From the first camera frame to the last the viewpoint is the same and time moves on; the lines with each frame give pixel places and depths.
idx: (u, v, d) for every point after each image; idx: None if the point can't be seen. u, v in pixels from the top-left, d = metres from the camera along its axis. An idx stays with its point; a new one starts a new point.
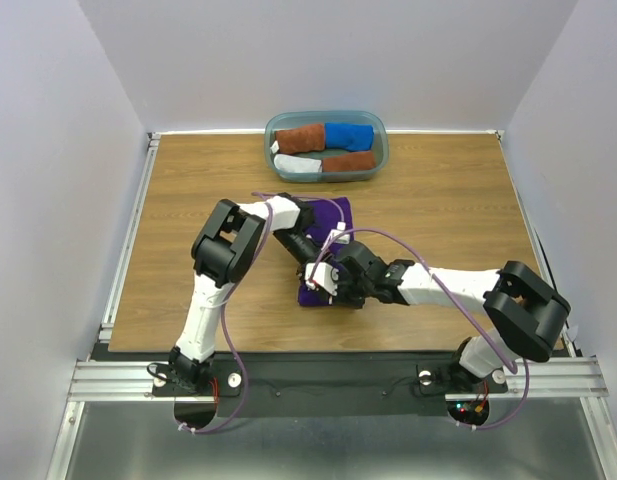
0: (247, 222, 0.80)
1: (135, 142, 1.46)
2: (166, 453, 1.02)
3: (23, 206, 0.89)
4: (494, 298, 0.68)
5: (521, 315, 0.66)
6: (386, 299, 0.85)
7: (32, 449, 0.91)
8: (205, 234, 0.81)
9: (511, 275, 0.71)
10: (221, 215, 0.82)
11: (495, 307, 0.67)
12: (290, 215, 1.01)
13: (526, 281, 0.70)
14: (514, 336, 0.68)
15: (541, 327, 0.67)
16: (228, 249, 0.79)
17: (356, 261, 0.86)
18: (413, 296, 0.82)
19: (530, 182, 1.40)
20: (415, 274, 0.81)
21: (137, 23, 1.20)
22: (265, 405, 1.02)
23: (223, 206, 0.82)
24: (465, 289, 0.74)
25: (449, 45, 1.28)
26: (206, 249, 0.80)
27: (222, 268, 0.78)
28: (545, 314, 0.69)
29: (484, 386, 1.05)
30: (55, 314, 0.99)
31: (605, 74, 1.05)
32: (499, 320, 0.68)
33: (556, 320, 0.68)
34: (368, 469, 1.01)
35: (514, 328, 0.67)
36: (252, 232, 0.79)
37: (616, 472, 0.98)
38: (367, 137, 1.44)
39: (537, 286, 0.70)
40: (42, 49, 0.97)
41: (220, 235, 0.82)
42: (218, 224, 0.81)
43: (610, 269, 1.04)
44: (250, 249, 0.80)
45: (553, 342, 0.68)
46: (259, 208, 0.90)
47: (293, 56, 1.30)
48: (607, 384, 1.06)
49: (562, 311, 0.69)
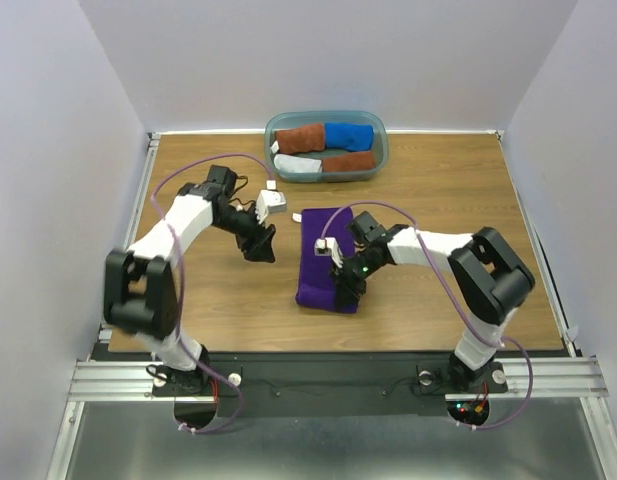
0: (149, 276, 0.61)
1: (135, 142, 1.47)
2: (166, 453, 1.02)
3: (24, 206, 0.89)
4: (459, 252, 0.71)
5: (478, 270, 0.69)
6: (377, 258, 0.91)
7: (32, 449, 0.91)
8: (109, 302, 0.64)
9: (483, 239, 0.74)
10: (115, 275, 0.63)
11: (456, 259, 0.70)
12: (199, 219, 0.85)
13: (494, 246, 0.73)
14: (471, 292, 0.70)
15: (497, 286, 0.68)
16: (142, 310, 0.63)
17: (357, 224, 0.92)
18: (400, 256, 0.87)
19: (530, 182, 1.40)
20: (404, 234, 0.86)
21: (138, 23, 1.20)
22: (266, 406, 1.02)
23: (112, 264, 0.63)
24: (442, 248, 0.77)
25: (449, 45, 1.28)
26: (120, 316, 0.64)
27: (147, 329, 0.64)
28: (506, 279, 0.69)
29: (483, 386, 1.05)
30: (55, 314, 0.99)
31: (604, 74, 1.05)
32: (459, 273, 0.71)
33: (517, 286, 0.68)
34: (368, 469, 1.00)
35: (470, 281, 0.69)
36: (162, 284, 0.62)
37: (616, 473, 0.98)
38: (367, 137, 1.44)
39: (504, 252, 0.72)
40: (42, 50, 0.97)
41: (128, 293, 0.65)
42: (118, 287, 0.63)
43: (610, 270, 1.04)
44: (166, 293, 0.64)
45: (508, 304, 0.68)
46: (160, 239, 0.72)
47: (293, 56, 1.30)
48: (608, 384, 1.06)
49: (526, 281, 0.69)
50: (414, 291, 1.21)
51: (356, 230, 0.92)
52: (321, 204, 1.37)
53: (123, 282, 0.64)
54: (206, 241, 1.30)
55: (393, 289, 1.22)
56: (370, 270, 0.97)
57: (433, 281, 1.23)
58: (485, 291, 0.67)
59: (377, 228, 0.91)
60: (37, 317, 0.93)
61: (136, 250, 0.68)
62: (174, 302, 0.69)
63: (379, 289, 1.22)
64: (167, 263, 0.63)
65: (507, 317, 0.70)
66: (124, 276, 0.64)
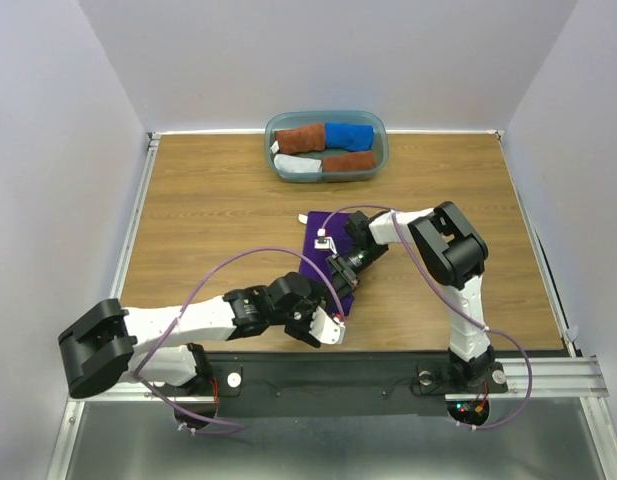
0: (108, 347, 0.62)
1: (135, 142, 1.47)
2: (166, 453, 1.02)
3: (24, 206, 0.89)
4: (418, 220, 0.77)
5: (432, 236, 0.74)
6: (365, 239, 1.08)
7: (32, 449, 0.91)
8: (72, 331, 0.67)
9: (441, 212, 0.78)
10: (96, 318, 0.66)
11: (415, 227, 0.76)
12: (212, 331, 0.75)
13: (452, 217, 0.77)
14: (429, 257, 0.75)
15: (450, 250, 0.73)
16: (82, 363, 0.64)
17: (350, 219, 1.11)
18: (380, 236, 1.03)
19: (530, 182, 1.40)
20: (381, 216, 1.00)
21: (138, 23, 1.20)
22: (265, 405, 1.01)
23: (104, 308, 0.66)
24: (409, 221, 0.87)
25: (450, 45, 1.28)
26: (66, 349, 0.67)
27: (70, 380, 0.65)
28: (459, 245, 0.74)
29: (483, 386, 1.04)
30: (54, 314, 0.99)
31: (605, 74, 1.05)
32: (418, 239, 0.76)
33: (469, 251, 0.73)
34: (369, 469, 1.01)
35: (426, 246, 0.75)
36: (105, 364, 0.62)
37: (616, 473, 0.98)
38: (367, 137, 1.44)
39: (460, 221, 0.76)
40: (41, 49, 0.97)
41: (92, 337, 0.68)
42: (88, 328, 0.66)
43: (610, 270, 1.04)
44: (108, 374, 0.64)
45: (461, 267, 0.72)
46: (157, 317, 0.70)
47: (293, 56, 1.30)
48: (608, 384, 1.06)
49: (477, 248, 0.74)
50: (414, 291, 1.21)
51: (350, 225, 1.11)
52: (321, 204, 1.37)
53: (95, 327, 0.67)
54: (206, 241, 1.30)
55: (394, 289, 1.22)
56: (365, 260, 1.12)
57: None
58: (438, 254, 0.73)
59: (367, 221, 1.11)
60: (37, 317, 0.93)
61: (135, 313, 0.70)
62: (112, 382, 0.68)
63: (380, 290, 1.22)
64: (129, 353, 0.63)
65: (462, 281, 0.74)
66: (102, 324, 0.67)
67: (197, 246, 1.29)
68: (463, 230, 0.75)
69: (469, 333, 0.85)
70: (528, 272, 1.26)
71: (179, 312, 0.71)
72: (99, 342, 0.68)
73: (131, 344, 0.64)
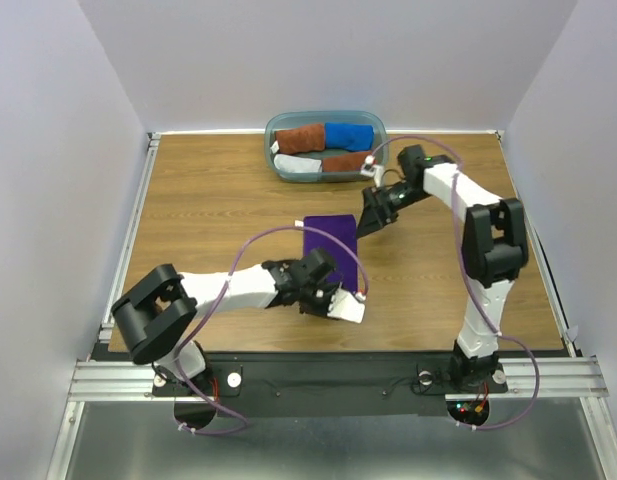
0: (169, 307, 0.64)
1: (135, 142, 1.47)
2: (166, 453, 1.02)
3: (24, 205, 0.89)
4: (478, 207, 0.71)
5: (486, 229, 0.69)
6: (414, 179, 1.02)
7: (32, 449, 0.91)
8: (129, 298, 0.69)
9: (504, 208, 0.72)
10: (153, 283, 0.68)
11: (472, 216, 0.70)
12: (257, 297, 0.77)
13: (514, 219, 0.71)
14: (471, 248, 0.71)
15: (493, 253, 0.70)
16: (143, 327, 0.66)
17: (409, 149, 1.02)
18: (429, 186, 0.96)
19: (530, 182, 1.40)
20: (445, 170, 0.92)
21: (137, 23, 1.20)
22: (266, 406, 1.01)
23: (163, 270, 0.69)
24: (468, 198, 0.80)
25: (450, 45, 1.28)
26: (123, 316, 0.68)
27: (129, 346, 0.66)
28: (503, 249, 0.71)
29: (484, 386, 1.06)
30: (54, 314, 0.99)
31: (604, 74, 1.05)
32: (469, 227, 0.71)
33: (510, 257, 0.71)
34: (369, 469, 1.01)
35: (474, 236, 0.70)
36: (168, 324, 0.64)
37: (616, 472, 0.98)
38: (367, 137, 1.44)
39: (518, 226, 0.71)
40: (41, 48, 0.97)
41: (148, 303, 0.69)
42: (146, 293, 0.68)
43: (610, 271, 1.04)
44: (167, 337, 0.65)
45: (496, 269, 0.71)
46: (209, 283, 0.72)
47: (293, 56, 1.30)
48: (608, 384, 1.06)
49: (519, 256, 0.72)
50: (414, 291, 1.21)
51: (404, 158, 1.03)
52: (320, 204, 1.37)
53: (151, 293, 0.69)
54: (206, 241, 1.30)
55: (394, 288, 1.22)
56: (405, 200, 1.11)
57: (434, 280, 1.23)
58: (480, 254, 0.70)
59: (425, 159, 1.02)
60: (37, 316, 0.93)
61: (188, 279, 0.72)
62: (170, 347, 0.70)
63: (380, 290, 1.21)
64: (192, 313, 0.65)
65: (489, 281, 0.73)
66: (159, 288, 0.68)
67: (197, 246, 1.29)
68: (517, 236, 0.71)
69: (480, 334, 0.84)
70: (528, 272, 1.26)
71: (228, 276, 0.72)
72: (154, 308, 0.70)
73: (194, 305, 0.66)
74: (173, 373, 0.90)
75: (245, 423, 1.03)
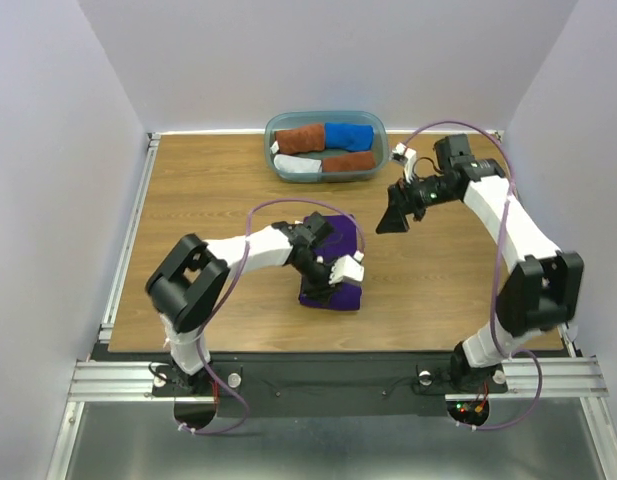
0: (207, 267, 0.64)
1: (135, 142, 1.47)
2: (166, 453, 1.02)
3: (24, 205, 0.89)
4: (532, 263, 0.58)
5: (534, 289, 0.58)
6: (450, 183, 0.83)
7: (32, 449, 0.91)
8: (161, 272, 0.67)
9: (562, 263, 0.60)
10: (183, 252, 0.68)
11: (522, 272, 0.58)
12: (274, 254, 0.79)
13: (568, 280, 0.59)
14: (510, 298, 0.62)
15: (535, 312, 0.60)
16: (183, 294, 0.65)
17: (450, 142, 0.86)
18: (468, 197, 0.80)
19: (530, 182, 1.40)
20: (493, 187, 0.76)
21: (137, 23, 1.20)
22: (265, 406, 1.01)
23: (192, 240, 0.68)
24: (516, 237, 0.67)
25: (450, 45, 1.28)
26: (159, 291, 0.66)
27: (173, 315, 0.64)
28: (547, 307, 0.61)
29: (484, 386, 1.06)
30: (54, 314, 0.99)
31: (604, 74, 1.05)
32: (515, 279, 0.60)
33: (554, 317, 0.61)
34: (369, 470, 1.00)
35: (517, 292, 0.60)
36: (211, 282, 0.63)
37: (616, 473, 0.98)
38: (367, 137, 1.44)
39: (573, 288, 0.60)
40: (40, 48, 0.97)
41: (179, 274, 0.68)
42: (178, 263, 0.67)
43: (610, 270, 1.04)
44: (210, 298, 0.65)
45: (534, 325, 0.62)
46: (231, 247, 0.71)
47: (293, 56, 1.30)
48: (608, 384, 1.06)
49: (563, 317, 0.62)
50: (414, 291, 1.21)
51: (444, 150, 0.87)
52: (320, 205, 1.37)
53: (182, 263, 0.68)
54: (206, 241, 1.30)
55: (394, 289, 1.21)
56: (437, 200, 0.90)
57: (434, 280, 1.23)
58: (520, 311, 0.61)
59: (468, 154, 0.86)
60: (36, 316, 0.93)
61: (213, 245, 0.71)
62: (209, 314, 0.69)
63: (380, 290, 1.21)
64: (227, 270, 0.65)
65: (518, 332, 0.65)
66: (188, 257, 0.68)
67: None
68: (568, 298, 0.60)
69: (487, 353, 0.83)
70: None
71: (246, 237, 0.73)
72: (185, 280, 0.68)
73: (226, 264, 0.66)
74: (181, 361, 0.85)
75: (246, 421, 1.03)
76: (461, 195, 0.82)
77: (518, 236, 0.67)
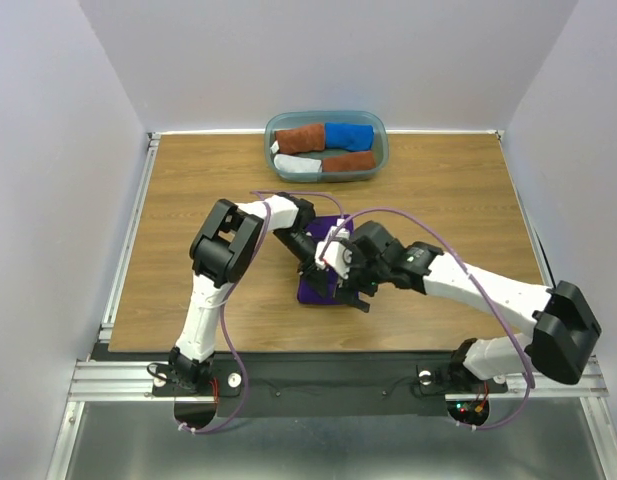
0: (245, 222, 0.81)
1: (135, 142, 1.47)
2: (166, 453, 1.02)
3: (24, 205, 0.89)
4: (547, 321, 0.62)
5: (566, 341, 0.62)
6: (402, 285, 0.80)
7: (32, 449, 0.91)
8: (204, 234, 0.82)
9: (562, 298, 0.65)
10: (219, 214, 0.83)
11: (546, 336, 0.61)
12: (286, 216, 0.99)
13: (577, 307, 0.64)
14: (548, 359, 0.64)
15: (577, 354, 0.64)
16: (226, 249, 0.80)
17: (374, 239, 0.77)
18: (436, 289, 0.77)
19: (530, 182, 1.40)
20: (447, 268, 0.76)
21: (138, 23, 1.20)
22: (265, 406, 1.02)
23: (226, 205, 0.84)
24: (509, 300, 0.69)
25: (450, 45, 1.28)
26: (204, 249, 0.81)
27: (221, 267, 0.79)
28: (579, 339, 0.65)
29: (484, 386, 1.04)
30: (54, 314, 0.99)
31: (604, 75, 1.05)
32: (544, 345, 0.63)
33: (590, 345, 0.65)
34: (368, 469, 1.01)
35: (556, 353, 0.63)
36: (250, 234, 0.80)
37: (616, 472, 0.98)
38: (367, 137, 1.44)
39: (585, 313, 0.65)
40: (41, 49, 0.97)
41: (218, 235, 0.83)
42: (217, 224, 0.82)
43: (610, 270, 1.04)
44: (249, 249, 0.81)
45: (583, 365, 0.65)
46: (258, 208, 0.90)
47: (293, 56, 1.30)
48: (608, 384, 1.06)
49: (593, 333, 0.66)
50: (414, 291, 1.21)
51: (369, 248, 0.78)
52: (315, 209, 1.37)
53: (220, 225, 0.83)
54: None
55: (394, 288, 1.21)
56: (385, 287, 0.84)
57: None
58: (569, 367, 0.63)
59: (392, 243, 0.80)
60: (37, 317, 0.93)
61: (241, 208, 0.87)
62: (246, 265, 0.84)
63: (380, 289, 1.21)
64: (259, 223, 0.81)
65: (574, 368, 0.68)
66: (223, 219, 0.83)
67: None
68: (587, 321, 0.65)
69: (502, 370, 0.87)
70: (528, 272, 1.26)
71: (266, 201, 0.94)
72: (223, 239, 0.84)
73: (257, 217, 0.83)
74: (196, 341, 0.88)
75: (236, 419, 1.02)
76: (419, 289, 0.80)
77: (510, 301, 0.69)
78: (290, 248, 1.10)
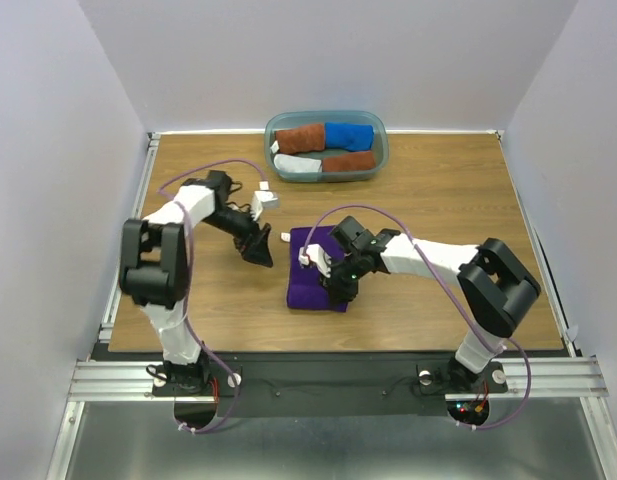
0: (164, 235, 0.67)
1: (136, 142, 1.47)
2: (167, 453, 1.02)
3: (26, 206, 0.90)
4: (469, 268, 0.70)
5: (489, 285, 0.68)
6: (369, 267, 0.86)
7: (32, 449, 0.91)
8: (125, 265, 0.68)
9: (489, 252, 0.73)
10: (131, 237, 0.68)
11: (467, 277, 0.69)
12: (201, 202, 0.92)
13: (500, 258, 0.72)
14: (480, 307, 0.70)
15: (506, 300, 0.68)
16: (158, 271, 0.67)
17: (342, 231, 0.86)
18: (394, 265, 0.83)
19: (530, 182, 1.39)
20: (402, 244, 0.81)
21: (137, 24, 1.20)
22: (266, 406, 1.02)
23: (133, 224, 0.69)
24: (444, 261, 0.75)
25: (450, 45, 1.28)
26: (135, 280, 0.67)
27: (162, 291, 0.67)
28: (510, 291, 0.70)
29: (484, 386, 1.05)
30: (54, 314, 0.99)
31: (604, 75, 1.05)
32: (469, 291, 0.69)
33: (523, 296, 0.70)
34: (368, 470, 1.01)
35: (483, 299, 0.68)
36: (174, 244, 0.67)
37: (616, 472, 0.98)
38: (367, 137, 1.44)
39: (510, 263, 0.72)
40: (42, 50, 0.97)
41: (142, 259, 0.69)
42: (134, 249, 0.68)
43: (610, 270, 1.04)
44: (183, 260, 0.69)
45: (519, 315, 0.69)
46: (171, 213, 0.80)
47: (292, 57, 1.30)
48: (608, 384, 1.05)
49: (529, 287, 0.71)
50: (413, 291, 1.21)
51: (342, 238, 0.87)
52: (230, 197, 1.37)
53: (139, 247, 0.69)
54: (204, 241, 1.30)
55: (394, 287, 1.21)
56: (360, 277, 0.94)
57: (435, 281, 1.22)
58: (497, 311, 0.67)
59: (364, 231, 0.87)
60: (37, 317, 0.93)
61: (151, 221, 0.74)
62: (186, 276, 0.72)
63: (379, 291, 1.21)
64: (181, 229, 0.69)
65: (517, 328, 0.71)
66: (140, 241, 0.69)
67: (196, 247, 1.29)
68: (515, 273, 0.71)
69: (485, 354, 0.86)
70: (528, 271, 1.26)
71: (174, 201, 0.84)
72: (149, 262, 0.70)
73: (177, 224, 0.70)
74: (182, 349, 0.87)
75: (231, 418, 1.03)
76: (385, 267, 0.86)
77: (448, 262, 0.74)
78: (222, 227, 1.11)
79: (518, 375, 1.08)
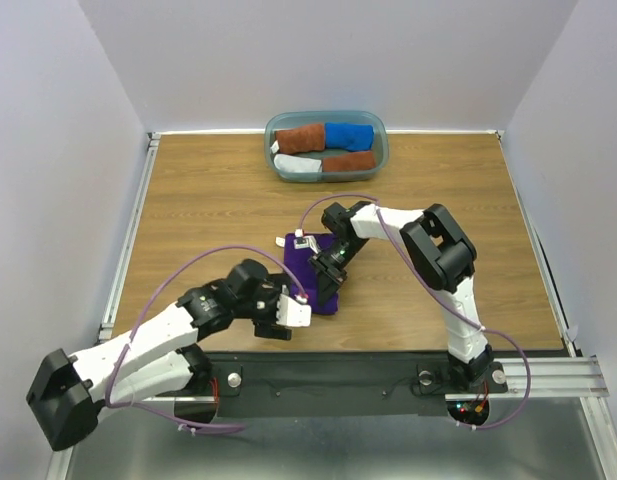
0: (67, 396, 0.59)
1: (135, 141, 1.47)
2: (167, 453, 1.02)
3: (26, 205, 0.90)
4: (410, 226, 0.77)
5: (423, 241, 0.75)
6: (346, 233, 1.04)
7: (32, 449, 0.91)
8: (34, 388, 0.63)
9: (432, 216, 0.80)
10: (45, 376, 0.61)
11: (407, 233, 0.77)
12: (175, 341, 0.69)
13: (440, 221, 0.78)
14: (419, 261, 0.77)
15: (441, 256, 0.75)
16: (49, 419, 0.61)
17: (327, 212, 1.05)
18: (362, 229, 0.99)
19: (530, 182, 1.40)
20: (367, 210, 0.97)
21: (137, 24, 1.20)
22: (265, 406, 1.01)
23: (46, 365, 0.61)
24: (396, 222, 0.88)
25: (451, 45, 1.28)
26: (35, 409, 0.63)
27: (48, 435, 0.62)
28: (447, 249, 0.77)
29: (483, 386, 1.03)
30: (53, 313, 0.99)
31: (604, 75, 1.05)
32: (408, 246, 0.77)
33: (458, 255, 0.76)
34: (368, 470, 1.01)
35: (419, 252, 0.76)
36: (71, 411, 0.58)
37: (616, 473, 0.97)
38: (367, 136, 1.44)
39: (448, 225, 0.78)
40: (41, 49, 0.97)
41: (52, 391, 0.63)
42: (41, 387, 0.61)
43: (611, 270, 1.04)
44: (78, 419, 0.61)
45: (452, 271, 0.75)
46: (109, 354, 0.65)
47: (293, 56, 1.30)
48: (608, 384, 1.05)
49: (465, 247, 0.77)
50: (414, 291, 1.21)
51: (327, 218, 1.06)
52: (213, 204, 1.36)
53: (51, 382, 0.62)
54: (204, 242, 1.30)
55: (394, 288, 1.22)
56: (346, 251, 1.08)
57: None
58: (430, 264, 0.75)
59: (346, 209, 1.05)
60: (35, 317, 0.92)
61: (79, 360, 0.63)
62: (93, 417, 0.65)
63: (380, 292, 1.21)
64: (83, 402, 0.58)
65: (454, 285, 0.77)
66: (52, 379, 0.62)
67: (197, 247, 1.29)
68: (453, 235, 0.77)
69: (465, 334, 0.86)
70: (529, 272, 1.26)
71: (128, 339, 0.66)
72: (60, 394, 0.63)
73: (86, 391, 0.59)
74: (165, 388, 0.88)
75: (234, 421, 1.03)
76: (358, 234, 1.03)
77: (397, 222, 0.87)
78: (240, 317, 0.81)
79: (519, 375, 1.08)
